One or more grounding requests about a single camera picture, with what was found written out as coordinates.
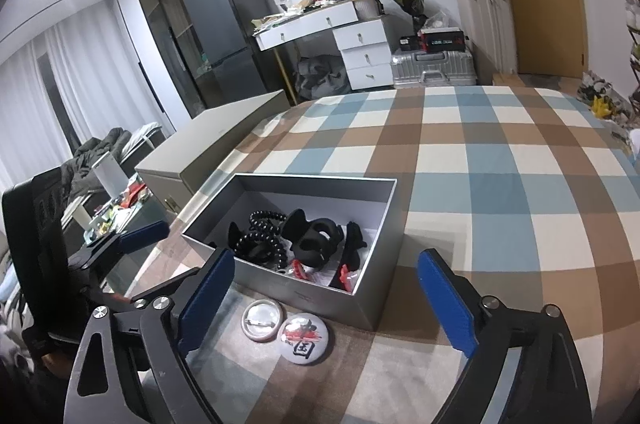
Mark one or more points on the checked blanket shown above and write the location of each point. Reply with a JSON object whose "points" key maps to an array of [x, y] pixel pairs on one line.
{"points": [[475, 184]]}

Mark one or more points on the white suitcase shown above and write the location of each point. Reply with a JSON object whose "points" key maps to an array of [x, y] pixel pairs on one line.
{"points": [[485, 29]]}

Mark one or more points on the silver suitcase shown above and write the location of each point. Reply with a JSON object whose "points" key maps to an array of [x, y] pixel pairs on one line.
{"points": [[432, 69]]}

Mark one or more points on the grey cloth bag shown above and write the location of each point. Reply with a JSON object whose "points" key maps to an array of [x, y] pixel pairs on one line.
{"points": [[320, 76]]}

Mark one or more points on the person's left hand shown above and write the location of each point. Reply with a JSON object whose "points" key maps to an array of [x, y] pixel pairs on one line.
{"points": [[52, 361]]}

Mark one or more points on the silver cardboard box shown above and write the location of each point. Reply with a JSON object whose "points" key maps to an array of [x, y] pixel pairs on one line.
{"points": [[325, 304]]}

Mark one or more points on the plain white round badge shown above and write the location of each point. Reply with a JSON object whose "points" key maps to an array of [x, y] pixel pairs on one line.
{"points": [[260, 321]]}

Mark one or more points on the black bow hair clip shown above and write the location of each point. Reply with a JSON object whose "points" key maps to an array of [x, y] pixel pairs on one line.
{"points": [[356, 244]]}

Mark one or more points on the white square box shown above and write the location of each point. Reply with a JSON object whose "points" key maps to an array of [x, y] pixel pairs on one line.
{"points": [[109, 174]]}

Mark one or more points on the black office chair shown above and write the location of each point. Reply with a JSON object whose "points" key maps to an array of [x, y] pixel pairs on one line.
{"points": [[35, 244]]}

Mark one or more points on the small black hair claw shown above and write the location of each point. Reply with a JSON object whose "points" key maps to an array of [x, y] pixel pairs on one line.
{"points": [[236, 235]]}

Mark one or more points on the white desk with drawers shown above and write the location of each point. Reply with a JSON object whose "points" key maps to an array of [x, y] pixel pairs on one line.
{"points": [[365, 49]]}

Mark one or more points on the black and red box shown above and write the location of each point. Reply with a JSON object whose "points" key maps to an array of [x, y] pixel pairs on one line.
{"points": [[442, 40]]}

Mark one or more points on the clutter of papers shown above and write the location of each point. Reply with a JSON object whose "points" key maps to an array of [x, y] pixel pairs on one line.
{"points": [[300, 9]]}

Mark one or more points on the printed round badge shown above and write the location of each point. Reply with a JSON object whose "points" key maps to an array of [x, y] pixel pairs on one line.
{"points": [[302, 339]]}

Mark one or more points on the cluttered glass table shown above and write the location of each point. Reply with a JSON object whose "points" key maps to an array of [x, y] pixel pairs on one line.
{"points": [[110, 224]]}

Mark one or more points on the yellow stick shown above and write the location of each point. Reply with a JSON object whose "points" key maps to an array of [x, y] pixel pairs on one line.
{"points": [[286, 79]]}

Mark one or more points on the large black hair claw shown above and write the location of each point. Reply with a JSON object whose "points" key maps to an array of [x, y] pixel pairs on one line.
{"points": [[310, 239]]}

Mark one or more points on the white ribbed canister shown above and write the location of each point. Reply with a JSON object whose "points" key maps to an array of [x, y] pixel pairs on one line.
{"points": [[369, 8]]}

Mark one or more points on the dark green jacket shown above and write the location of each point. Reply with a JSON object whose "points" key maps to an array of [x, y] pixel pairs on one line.
{"points": [[95, 154]]}

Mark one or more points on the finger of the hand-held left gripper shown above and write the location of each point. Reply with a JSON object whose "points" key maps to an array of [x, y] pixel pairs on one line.
{"points": [[145, 233], [165, 285]]}

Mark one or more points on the small black box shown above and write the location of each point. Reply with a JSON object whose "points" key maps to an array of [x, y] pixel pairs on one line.
{"points": [[409, 42]]}

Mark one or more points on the shoe rack with shoes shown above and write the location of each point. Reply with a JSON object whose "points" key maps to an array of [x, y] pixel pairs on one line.
{"points": [[631, 39]]}

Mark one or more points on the red hair clip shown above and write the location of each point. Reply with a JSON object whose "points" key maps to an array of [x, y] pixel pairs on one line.
{"points": [[300, 270]]}

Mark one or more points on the white curtains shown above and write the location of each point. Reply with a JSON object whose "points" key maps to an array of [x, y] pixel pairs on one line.
{"points": [[75, 69]]}

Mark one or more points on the dark grey fridge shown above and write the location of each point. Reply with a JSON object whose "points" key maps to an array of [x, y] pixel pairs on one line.
{"points": [[225, 39]]}

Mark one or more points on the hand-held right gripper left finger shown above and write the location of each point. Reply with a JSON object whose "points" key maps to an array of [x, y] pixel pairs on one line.
{"points": [[207, 304]]}

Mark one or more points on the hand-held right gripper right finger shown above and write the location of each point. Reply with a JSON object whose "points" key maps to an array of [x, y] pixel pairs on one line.
{"points": [[445, 304]]}

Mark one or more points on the dark wrapped flower bouquet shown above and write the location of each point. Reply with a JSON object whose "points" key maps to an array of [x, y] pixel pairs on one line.
{"points": [[407, 1]]}

